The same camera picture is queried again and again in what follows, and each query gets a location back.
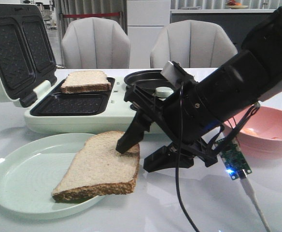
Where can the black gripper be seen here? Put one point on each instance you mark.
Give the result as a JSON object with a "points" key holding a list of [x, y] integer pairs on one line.
{"points": [[192, 110]]}

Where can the white bread slice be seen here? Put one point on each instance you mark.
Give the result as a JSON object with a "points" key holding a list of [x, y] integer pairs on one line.
{"points": [[98, 169], [86, 81]]}

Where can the orange shrimp pieces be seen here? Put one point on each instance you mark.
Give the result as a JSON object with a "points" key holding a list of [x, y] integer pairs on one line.
{"points": [[250, 132]]}

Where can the pink plastic bowl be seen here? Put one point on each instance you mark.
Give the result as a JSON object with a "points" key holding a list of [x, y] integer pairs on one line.
{"points": [[268, 120]]}

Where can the green breakfast maker lid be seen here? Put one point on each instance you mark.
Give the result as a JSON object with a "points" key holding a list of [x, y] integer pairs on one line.
{"points": [[27, 62]]}

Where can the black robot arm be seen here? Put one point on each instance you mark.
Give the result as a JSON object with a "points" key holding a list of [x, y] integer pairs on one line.
{"points": [[255, 73]]}

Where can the green breakfast maker base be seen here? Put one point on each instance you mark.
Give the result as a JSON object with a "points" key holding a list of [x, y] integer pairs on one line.
{"points": [[94, 112]]}

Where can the black round frying pan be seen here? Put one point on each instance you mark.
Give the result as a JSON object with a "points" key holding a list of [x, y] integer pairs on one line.
{"points": [[152, 82]]}

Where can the green circuit board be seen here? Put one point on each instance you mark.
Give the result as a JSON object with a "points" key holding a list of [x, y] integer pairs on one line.
{"points": [[234, 161]]}

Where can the right grey upholstered chair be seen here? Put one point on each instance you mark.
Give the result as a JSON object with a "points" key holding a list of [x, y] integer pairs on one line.
{"points": [[193, 44]]}

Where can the grey upholstered chair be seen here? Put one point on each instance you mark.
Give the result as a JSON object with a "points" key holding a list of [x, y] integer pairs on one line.
{"points": [[193, 44], [95, 43]]}

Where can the left grey upholstered chair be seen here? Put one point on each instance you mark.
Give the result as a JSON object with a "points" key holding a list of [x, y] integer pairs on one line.
{"points": [[95, 43]]}

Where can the white cabinet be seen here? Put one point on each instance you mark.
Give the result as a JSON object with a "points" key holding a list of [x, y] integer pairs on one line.
{"points": [[145, 19]]}

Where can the light green round plate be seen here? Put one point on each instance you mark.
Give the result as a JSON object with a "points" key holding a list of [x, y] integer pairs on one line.
{"points": [[29, 174]]}

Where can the grey counter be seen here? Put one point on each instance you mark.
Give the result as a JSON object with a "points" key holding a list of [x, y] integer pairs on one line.
{"points": [[237, 23]]}

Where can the fruit plate on counter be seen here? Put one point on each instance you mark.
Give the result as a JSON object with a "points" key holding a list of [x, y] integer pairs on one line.
{"points": [[233, 4]]}

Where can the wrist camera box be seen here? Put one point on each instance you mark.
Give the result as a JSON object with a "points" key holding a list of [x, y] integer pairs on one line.
{"points": [[171, 73]]}

